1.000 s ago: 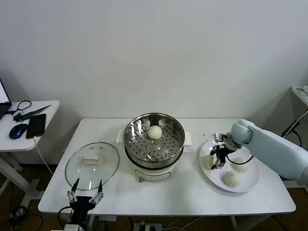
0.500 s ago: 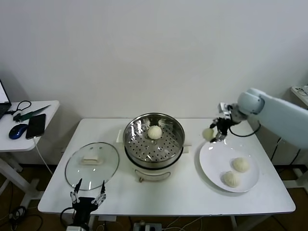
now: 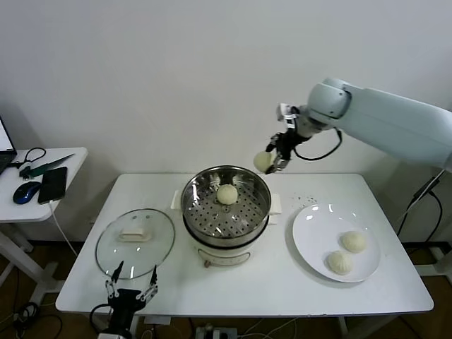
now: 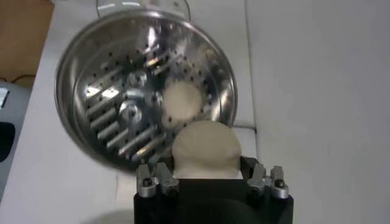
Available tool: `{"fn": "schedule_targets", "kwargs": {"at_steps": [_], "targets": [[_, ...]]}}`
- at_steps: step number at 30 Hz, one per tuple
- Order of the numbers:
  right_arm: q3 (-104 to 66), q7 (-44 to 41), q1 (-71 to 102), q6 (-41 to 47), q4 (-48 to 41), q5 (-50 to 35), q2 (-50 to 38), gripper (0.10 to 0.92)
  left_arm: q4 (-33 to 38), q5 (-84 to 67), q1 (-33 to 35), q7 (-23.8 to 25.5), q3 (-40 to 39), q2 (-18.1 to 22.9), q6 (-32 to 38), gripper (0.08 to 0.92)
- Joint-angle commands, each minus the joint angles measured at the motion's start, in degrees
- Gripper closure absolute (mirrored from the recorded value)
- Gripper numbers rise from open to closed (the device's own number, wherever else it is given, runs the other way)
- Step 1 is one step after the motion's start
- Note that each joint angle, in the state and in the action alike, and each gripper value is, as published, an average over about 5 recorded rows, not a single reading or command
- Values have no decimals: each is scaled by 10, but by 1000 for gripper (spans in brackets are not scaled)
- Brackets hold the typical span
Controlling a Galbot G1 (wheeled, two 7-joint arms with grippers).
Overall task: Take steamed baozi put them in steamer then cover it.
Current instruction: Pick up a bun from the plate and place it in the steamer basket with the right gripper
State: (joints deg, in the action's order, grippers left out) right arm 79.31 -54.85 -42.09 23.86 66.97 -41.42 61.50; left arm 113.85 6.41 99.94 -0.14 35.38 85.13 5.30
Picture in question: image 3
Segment green flat ruler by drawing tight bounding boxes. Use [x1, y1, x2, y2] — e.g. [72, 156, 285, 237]
[19, 153, 75, 179]

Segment black floor cables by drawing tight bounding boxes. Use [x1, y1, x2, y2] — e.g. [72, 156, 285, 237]
[12, 302, 64, 339]

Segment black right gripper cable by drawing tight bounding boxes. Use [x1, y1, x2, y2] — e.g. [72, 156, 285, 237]
[292, 129, 343, 162]

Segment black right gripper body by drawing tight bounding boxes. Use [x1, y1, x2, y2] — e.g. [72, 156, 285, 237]
[276, 128, 312, 162]

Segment blue computer mouse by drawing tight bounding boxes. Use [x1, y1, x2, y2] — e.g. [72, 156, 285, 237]
[13, 181, 42, 205]

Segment black laptop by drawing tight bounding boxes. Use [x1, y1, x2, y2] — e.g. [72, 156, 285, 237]
[0, 114, 18, 176]

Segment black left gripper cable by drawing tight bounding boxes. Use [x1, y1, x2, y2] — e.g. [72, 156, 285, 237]
[90, 304, 114, 333]

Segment black cable with adapter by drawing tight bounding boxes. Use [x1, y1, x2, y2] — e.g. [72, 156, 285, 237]
[397, 176, 444, 237]

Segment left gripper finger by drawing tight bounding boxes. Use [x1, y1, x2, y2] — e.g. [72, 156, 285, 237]
[105, 260, 124, 301]
[138, 264, 159, 304]

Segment black smartphone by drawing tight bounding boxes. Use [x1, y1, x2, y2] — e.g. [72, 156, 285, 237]
[37, 167, 69, 205]

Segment thin white wall cable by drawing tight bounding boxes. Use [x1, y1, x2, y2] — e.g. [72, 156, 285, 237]
[402, 168, 448, 216]

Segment white side table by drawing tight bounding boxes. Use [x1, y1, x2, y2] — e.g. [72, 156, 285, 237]
[0, 147, 88, 304]

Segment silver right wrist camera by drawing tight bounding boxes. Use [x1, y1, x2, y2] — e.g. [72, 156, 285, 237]
[276, 102, 301, 130]

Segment white round plate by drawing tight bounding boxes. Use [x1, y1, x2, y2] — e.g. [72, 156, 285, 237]
[292, 203, 382, 283]

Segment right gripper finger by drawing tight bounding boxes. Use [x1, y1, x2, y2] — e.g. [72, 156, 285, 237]
[266, 133, 284, 153]
[266, 159, 290, 175]

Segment white charging cable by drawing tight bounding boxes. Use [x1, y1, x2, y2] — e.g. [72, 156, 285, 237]
[49, 200, 78, 257]

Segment black looped strap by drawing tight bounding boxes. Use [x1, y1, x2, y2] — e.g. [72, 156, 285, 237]
[8, 147, 47, 170]

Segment perforated steel steamer basket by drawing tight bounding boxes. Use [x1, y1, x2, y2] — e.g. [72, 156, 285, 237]
[171, 165, 283, 248]

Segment white steamed baozi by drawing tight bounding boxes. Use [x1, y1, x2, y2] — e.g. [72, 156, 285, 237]
[215, 184, 238, 206]
[340, 231, 368, 254]
[253, 150, 275, 174]
[324, 250, 353, 275]

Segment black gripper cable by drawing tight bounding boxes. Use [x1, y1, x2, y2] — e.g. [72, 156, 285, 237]
[90, 304, 114, 333]
[292, 129, 343, 162]

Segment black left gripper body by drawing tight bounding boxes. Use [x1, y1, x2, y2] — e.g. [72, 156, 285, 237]
[108, 290, 147, 331]

